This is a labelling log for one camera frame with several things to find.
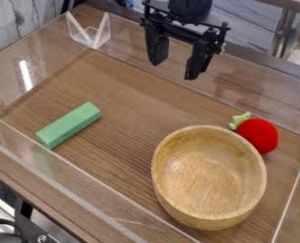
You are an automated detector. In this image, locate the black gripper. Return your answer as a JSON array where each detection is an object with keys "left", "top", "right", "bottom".
[{"left": 141, "top": 0, "right": 232, "bottom": 80}]

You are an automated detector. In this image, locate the red plush strawberry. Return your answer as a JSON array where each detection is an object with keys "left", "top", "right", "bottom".
[{"left": 229, "top": 112, "right": 280, "bottom": 154}]

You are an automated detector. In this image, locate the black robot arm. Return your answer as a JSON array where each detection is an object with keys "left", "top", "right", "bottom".
[{"left": 140, "top": 0, "right": 232, "bottom": 81}]

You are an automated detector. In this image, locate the green rectangular block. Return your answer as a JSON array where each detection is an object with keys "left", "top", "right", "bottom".
[{"left": 37, "top": 102, "right": 102, "bottom": 149}]

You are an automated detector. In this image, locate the wooden bowl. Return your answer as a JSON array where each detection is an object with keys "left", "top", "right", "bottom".
[{"left": 152, "top": 125, "right": 267, "bottom": 231}]

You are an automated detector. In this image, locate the black table leg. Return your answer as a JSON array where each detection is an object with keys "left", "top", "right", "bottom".
[{"left": 14, "top": 200, "right": 60, "bottom": 243}]

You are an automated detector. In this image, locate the clear acrylic corner bracket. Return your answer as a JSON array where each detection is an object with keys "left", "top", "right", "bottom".
[{"left": 65, "top": 12, "right": 112, "bottom": 49}]

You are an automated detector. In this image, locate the clear acrylic tray wall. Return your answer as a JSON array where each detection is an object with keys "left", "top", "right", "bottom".
[{"left": 0, "top": 120, "right": 200, "bottom": 243}]

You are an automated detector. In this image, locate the black cable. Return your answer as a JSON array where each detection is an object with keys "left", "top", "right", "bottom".
[{"left": 0, "top": 217, "right": 21, "bottom": 235}]

